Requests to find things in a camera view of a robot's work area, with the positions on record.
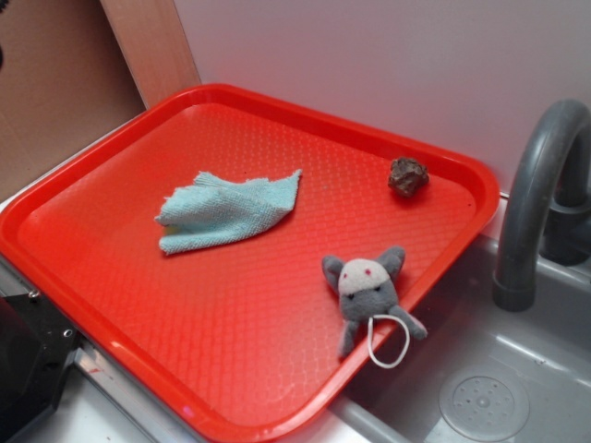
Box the red plastic tray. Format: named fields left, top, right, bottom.
left=1, top=85, right=500, bottom=442

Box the wooden board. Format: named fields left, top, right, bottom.
left=101, top=0, right=201, bottom=108

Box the brown crumpled rock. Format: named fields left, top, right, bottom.
left=388, top=157, right=429, bottom=198

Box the light blue cloth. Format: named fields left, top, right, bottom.
left=155, top=170, right=302, bottom=256

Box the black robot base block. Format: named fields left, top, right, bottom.
left=1, top=293, right=79, bottom=442

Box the grey plush mouse toy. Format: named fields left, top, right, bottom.
left=321, top=246, right=428, bottom=358

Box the grey toy sink basin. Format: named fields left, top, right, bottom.
left=331, top=237, right=590, bottom=442

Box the brown cardboard panel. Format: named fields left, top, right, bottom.
left=1, top=1, right=145, bottom=198

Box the grey toy faucet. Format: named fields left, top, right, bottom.
left=492, top=100, right=590, bottom=312

